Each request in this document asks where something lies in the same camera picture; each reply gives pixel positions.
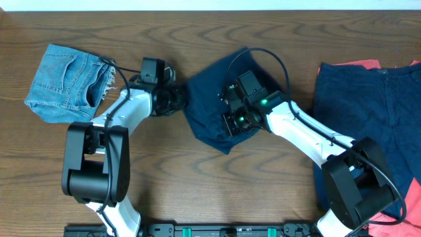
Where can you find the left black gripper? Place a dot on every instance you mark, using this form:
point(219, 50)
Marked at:
point(181, 103)

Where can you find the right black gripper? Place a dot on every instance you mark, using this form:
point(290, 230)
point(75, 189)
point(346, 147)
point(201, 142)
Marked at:
point(230, 124)

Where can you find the navy blue shorts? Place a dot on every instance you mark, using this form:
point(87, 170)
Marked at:
point(205, 109)

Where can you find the light blue denim shorts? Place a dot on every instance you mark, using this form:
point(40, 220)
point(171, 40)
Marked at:
point(69, 85)

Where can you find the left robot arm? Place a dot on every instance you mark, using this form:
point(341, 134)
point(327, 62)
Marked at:
point(96, 168)

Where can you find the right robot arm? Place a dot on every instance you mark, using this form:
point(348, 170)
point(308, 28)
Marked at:
point(357, 182)

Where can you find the navy blue garment in pile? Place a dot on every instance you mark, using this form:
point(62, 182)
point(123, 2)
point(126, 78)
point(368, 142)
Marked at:
point(380, 103)

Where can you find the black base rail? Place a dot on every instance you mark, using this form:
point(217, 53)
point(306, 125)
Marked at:
point(171, 230)

